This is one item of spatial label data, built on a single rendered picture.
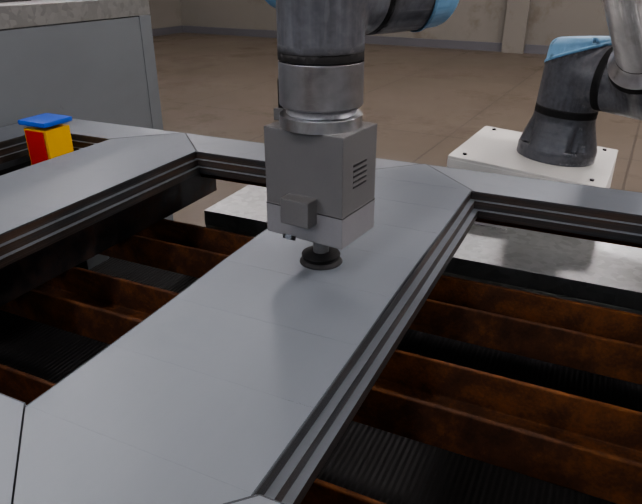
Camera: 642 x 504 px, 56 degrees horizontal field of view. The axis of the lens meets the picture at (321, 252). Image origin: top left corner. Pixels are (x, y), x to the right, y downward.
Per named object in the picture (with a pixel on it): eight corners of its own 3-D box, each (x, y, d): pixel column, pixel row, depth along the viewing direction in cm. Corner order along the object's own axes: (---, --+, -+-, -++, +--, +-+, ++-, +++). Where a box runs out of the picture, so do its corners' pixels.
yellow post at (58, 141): (67, 238, 106) (45, 131, 98) (46, 234, 108) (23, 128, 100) (88, 228, 110) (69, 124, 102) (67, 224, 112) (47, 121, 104)
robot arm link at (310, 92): (336, 69, 47) (254, 61, 51) (335, 126, 49) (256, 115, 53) (379, 57, 53) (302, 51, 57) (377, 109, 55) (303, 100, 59)
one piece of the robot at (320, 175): (235, 88, 51) (245, 262, 58) (325, 100, 46) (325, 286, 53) (299, 72, 58) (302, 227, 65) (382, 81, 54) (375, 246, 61)
